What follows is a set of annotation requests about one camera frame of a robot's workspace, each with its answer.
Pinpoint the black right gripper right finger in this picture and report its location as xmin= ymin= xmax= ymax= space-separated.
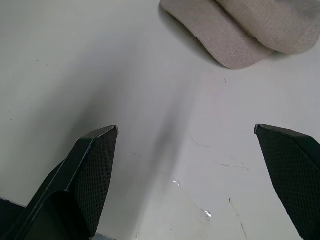
xmin=253 ymin=123 xmax=320 ymax=240

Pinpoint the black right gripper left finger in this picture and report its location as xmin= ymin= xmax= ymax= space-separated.
xmin=0 ymin=125 xmax=120 ymax=240

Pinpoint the beige fabric cap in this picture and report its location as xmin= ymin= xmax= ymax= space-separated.
xmin=159 ymin=0 xmax=320 ymax=70

